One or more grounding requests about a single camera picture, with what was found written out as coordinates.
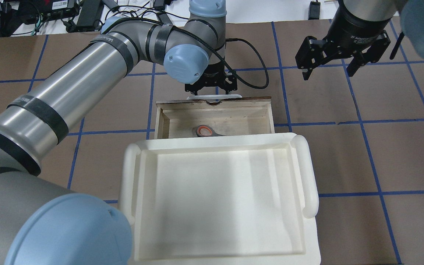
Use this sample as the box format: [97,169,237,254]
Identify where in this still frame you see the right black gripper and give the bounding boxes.
[296,15,391,81]

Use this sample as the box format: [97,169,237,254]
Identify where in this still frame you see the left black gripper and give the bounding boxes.
[184,63,237,95]

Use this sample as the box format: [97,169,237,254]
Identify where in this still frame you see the wooden drawer with white handle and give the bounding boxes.
[154,94,275,139]

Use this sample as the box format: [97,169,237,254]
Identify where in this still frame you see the orange grey scissors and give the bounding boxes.
[191,124,225,137]

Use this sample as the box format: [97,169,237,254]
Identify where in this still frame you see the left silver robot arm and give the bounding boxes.
[0,0,227,265]

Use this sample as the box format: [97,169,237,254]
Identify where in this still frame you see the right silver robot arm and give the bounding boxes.
[296,0,424,80]

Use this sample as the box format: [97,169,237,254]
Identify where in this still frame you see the white plastic tray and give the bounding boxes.
[118,133,321,265]

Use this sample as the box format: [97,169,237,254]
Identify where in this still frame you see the black power brick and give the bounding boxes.
[75,0,104,32]

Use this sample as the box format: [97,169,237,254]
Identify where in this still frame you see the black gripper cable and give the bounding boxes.
[153,11,270,90]

